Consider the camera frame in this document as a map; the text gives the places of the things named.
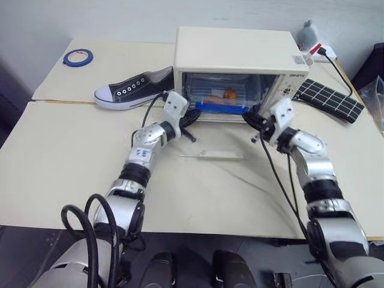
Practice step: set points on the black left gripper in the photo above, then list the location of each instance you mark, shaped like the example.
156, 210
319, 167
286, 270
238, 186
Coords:
189, 117

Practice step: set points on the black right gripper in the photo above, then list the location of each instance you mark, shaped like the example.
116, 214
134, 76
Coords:
261, 123

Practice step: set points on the clear food container blue rim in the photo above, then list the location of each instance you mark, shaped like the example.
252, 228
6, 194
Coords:
220, 107

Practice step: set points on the glass toaster oven door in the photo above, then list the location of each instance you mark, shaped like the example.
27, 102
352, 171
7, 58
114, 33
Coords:
210, 156

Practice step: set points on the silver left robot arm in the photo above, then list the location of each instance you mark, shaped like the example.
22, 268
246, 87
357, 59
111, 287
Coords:
129, 192

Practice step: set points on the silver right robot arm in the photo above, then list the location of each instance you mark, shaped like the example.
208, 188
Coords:
324, 192

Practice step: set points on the cream toaster oven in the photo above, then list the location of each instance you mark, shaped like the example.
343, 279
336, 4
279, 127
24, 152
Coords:
234, 48

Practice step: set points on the black and white canvas sneaker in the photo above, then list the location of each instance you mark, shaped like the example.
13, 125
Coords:
135, 90

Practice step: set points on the small white cup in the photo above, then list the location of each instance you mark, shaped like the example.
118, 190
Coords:
308, 60

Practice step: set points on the white power strip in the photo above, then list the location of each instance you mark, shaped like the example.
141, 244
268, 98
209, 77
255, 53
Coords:
328, 55

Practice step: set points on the grey plush toy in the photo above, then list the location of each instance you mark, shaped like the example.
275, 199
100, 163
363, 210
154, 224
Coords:
308, 33

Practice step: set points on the clear plastic bag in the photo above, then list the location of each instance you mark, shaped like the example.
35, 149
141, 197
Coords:
373, 102

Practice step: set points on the black object beside table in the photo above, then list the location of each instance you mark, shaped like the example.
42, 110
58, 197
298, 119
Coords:
370, 63

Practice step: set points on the blue tape roll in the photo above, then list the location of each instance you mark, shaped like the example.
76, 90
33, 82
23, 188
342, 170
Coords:
68, 60

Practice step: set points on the dark rounded shape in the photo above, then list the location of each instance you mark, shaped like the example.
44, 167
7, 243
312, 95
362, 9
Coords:
160, 270
234, 270

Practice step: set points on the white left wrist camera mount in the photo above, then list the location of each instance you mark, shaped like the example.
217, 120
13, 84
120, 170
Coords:
174, 105

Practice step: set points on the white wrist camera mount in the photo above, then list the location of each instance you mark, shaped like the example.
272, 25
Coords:
174, 105
282, 117

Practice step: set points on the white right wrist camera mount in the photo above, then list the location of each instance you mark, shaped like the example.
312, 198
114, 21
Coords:
282, 117

